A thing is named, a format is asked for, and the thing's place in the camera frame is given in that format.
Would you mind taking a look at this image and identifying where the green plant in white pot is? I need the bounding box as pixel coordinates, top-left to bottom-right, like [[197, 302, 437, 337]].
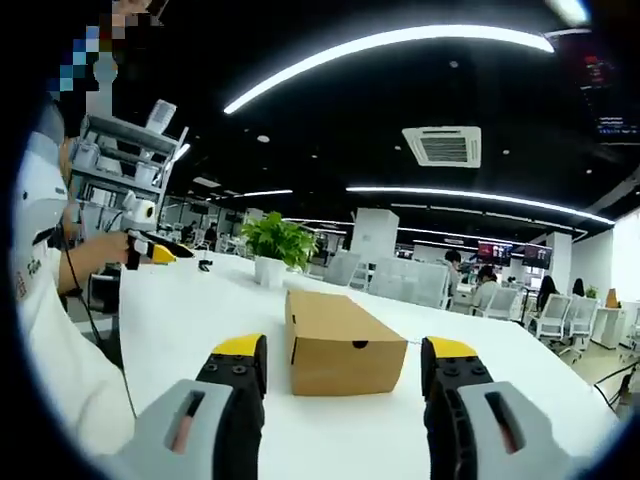
[[240, 211, 320, 289]]

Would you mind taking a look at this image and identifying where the white chest device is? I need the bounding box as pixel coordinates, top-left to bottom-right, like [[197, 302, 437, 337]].
[[14, 149, 71, 239]]

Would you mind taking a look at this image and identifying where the white ceiling air vent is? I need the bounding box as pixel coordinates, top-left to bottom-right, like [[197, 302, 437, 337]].
[[401, 125, 483, 169]]

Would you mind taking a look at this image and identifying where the long curved ceiling light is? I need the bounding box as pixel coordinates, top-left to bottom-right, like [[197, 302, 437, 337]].
[[223, 24, 555, 115], [345, 186, 616, 226]]

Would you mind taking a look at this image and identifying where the person in white shirt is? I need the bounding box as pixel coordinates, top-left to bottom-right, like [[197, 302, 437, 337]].
[[12, 99, 139, 454]]

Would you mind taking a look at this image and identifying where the white storage bin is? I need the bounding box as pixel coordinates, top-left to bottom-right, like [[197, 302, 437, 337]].
[[145, 98, 178, 135]]

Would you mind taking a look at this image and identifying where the black cable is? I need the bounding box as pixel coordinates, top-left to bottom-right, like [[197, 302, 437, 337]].
[[59, 219, 139, 421]]

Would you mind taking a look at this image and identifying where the group of white office chairs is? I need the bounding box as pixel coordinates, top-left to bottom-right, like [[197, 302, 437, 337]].
[[319, 249, 601, 361]]

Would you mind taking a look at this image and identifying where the brown cardboard shoe box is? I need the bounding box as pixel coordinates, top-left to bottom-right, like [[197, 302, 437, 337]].
[[284, 289, 409, 397]]

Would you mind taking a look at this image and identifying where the small hanging red screen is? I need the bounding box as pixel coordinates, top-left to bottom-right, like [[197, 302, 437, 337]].
[[522, 243, 554, 269], [477, 240, 514, 266]]

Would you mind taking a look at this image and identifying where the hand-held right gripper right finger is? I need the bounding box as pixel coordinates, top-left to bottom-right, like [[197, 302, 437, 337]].
[[421, 336, 594, 480]]

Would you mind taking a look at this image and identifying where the large dark hanging screen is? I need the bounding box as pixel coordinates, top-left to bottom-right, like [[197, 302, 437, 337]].
[[554, 29, 640, 146]]

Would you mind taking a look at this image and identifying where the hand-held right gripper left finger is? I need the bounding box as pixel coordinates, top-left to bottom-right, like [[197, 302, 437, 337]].
[[107, 333, 269, 480]]

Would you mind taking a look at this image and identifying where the person's left hand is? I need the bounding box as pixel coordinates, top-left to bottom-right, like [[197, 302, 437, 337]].
[[94, 232, 132, 265]]

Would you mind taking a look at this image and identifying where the grey metal shelf rack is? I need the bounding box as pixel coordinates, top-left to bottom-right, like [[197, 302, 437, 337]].
[[69, 99, 191, 236]]

